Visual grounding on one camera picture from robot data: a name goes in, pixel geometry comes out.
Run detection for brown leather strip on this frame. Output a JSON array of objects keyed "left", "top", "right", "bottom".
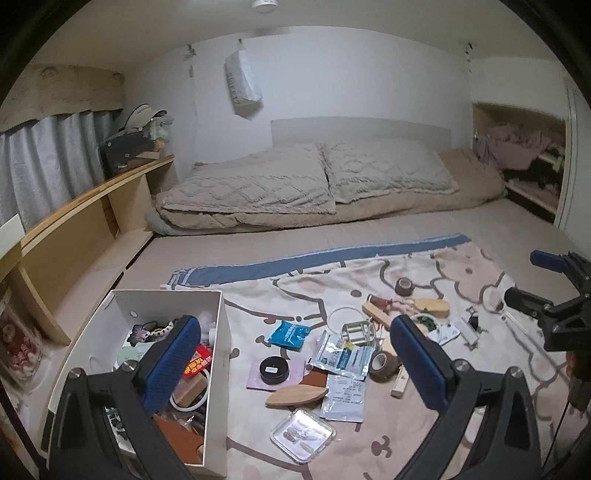
[{"left": 153, "top": 415, "right": 204, "bottom": 465}]

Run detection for mint green round disc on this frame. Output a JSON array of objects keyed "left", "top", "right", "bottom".
[{"left": 113, "top": 346, "right": 144, "bottom": 370}]

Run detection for clear plastic nail box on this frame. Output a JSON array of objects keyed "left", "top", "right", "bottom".
[{"left": 270, "top": 409, "right": 335, "bottom": 465}]

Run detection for metal telescopic back scratcher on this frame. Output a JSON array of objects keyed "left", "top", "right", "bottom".
[{"left": 495, "top": 301, "right": 529, "bottom": 336}]

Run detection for white remote control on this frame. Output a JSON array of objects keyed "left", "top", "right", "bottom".
[{"left": 429, "top": 323, "right": 461, "bottom": 346}]

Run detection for small beige cardboard box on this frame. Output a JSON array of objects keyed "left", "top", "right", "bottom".
[{"left": 391, "top": 366, "right": 410, "bottom": 399}]

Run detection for grey white eraser block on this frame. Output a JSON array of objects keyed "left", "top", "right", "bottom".
[{"left": 454, "top": 318, "right": 479, "bottom": 346}]

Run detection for round white tape measure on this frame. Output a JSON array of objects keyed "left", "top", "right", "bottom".
[{"left": 411, "top": 314, "right": 439, "bottom": 336}]

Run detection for brown elastic bandage roll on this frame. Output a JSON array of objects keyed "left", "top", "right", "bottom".
[{"left": 369, "top": 351, "right": 402, "bottom": 382}]

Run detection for oval wooden box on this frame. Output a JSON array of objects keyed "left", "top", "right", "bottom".
[{"left": 414, "top": 298, "right": 451, "bottom": 318}]

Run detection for white printed foil sachet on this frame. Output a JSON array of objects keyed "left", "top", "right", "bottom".
[{"left": 320, "top": 375, "right": 366, "bottom": 423}]

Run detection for wooden block with green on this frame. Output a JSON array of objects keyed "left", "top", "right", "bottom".
[{"left": 362, "top": 301, "right": 392, "bottom": 331}]

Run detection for olive green metal tin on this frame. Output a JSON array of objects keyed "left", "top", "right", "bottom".
[{"left": 341, "top": 321, "right": 376, "bottom": 346}]

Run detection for dark brown tape roll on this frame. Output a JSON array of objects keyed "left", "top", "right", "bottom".
[{"left": 394, "top": 277, "right": 415, "bottom": 297}]

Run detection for blue white foil packet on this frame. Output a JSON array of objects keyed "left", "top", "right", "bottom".
[{"left": 308, "top": 330, "right": 375, "bottom": 381}]

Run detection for pile of clothes in niche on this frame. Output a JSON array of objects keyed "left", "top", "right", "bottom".
[{"left": 474, "top": 123, "right": 565, "bottom": 188}]

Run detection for beige folded blanket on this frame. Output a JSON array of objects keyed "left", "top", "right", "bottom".
[{"left": 144, "top": 149, "right": 505, "bottom": 236}]

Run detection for white shoe box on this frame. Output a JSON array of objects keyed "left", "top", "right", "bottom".
[{"left": 49, "top": 290, "right": 230, "bottom": 479}]

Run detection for brown leather pouch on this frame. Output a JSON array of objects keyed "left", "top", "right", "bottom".
[{"left": 301, "top": 369, "right": 328, "bottom": 388}]

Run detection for cartoon print bed sheet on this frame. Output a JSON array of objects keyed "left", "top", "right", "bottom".
[{"left": 167, "top": 235, "right": 588, "bottom": 479}]

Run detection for pink card under tin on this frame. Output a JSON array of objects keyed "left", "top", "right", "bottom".
[{"left": 246, "top": 357, "right": 305, "bottom": 391}]

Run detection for leaf shaped wooden piece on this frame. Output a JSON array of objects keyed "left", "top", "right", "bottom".
[{"left": 266, "top": 384, "right": 329, "bottom": 408}]

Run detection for blue small packet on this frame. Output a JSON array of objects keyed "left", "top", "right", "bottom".
[{"left": 267, "top": 320, "right": 311, "bottom": 351}]

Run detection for black round tin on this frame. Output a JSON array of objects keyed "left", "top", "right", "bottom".
[{"left": 259, "top": 356, "right": 290, "bottom": 385}]

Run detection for wooden bedside shelf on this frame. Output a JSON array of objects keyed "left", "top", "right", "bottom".
[{"left": 1, "top": 156, "right": 175, "bottom": 345}]

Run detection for right beige quilted pillow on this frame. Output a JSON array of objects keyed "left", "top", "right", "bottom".
[{"left": 321, "top": 139, "right": 459, "bottom": 204}]

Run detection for beige quilted pillow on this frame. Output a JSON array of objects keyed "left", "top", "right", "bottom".
[
  {"left": 321, "top": 139, "right": 459, "bottom": 204},
  {"left": 160, "top": 144, "right": 335, "bottom": 213}
]

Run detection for left beige quilted pillow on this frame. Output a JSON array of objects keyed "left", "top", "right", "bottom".
[{"left": 160, "top": 144, "right": 335, "bottom": 213}]

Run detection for grey window curtain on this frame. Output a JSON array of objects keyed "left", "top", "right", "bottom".
[{"left": 0, "top": 111, "right": 117, "bottom": 230}]

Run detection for white hanging bag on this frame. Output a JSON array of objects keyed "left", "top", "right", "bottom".
[{"left": 224, "top": 48, "right": 263, "bottom": 118}]

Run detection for white cable loop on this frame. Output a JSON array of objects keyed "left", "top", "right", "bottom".
[{"left": 325, "top": 306, "right": 366, "bottom": 334}]

